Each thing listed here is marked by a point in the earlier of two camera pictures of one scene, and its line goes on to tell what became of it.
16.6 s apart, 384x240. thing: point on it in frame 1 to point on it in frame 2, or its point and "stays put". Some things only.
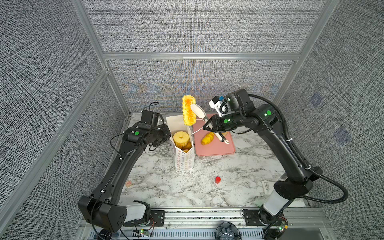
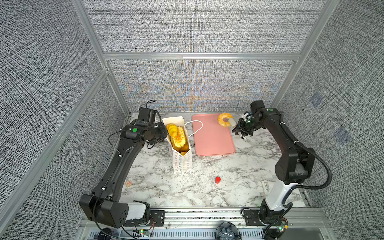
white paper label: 268,186 stays put
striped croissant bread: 189,115 to 179,140
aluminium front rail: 297,217 stays put
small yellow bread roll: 208,138 to 172,129
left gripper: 167,134 stays put
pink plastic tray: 215,147 stays put
